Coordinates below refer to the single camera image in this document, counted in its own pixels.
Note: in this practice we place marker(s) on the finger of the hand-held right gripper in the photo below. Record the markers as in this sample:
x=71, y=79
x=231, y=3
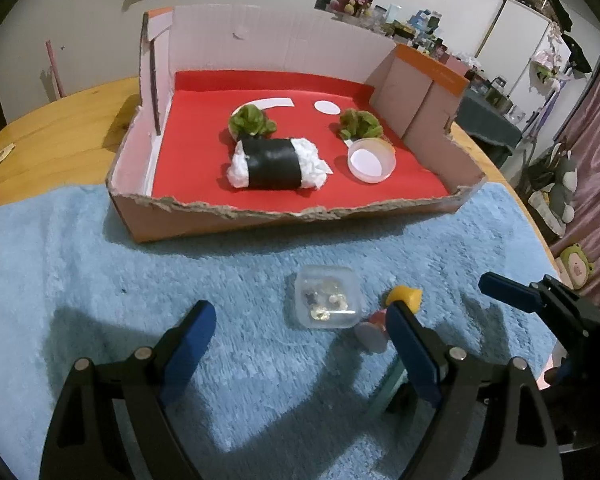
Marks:
x=505, y=287

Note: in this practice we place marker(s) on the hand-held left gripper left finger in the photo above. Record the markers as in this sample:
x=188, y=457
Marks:
x=187, y=350

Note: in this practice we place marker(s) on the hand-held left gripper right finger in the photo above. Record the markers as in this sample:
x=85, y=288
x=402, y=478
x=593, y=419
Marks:
x=412, y=355

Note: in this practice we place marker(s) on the blonde toy figurine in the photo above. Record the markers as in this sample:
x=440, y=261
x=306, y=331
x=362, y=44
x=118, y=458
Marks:
x=405, y=296

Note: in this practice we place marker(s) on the clear round plastic lid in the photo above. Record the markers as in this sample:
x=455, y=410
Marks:
x=370, y=160

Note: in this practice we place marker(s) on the toy sushi roll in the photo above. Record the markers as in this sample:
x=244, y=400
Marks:
x=272, y=162

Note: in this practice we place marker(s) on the cardboard box with red bottom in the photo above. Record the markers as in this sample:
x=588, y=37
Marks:
x=290, y=95

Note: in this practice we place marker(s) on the green frog plush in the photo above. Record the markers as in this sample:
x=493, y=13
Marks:
x=577, y=266

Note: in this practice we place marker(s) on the small clear plastic box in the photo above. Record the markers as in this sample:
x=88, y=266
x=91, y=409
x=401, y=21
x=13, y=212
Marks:
x=327, y=300

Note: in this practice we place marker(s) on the grey plush toy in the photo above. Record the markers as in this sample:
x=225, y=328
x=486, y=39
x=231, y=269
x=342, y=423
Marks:
x=560, y=195

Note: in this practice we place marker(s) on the light blue towel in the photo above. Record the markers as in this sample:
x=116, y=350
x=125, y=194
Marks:
x=105, y=270

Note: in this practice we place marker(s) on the pink curtain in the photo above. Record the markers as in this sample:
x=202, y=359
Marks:
x=595, y=160

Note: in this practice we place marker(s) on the cluttered dark covered table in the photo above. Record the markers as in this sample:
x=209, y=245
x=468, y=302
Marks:
x=485, y=120

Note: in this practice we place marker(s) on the green toy lettuce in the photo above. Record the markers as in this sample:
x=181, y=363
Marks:
x=250, y=121
x=360, y=122

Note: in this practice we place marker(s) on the white fridge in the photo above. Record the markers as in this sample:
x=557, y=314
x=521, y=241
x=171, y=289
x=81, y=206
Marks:
x=520, y=45

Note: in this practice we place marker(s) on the small white sticker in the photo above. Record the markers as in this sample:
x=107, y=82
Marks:
x=3, y=155

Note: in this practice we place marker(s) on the pink stick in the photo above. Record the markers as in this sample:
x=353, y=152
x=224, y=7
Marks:
x=56, y=70

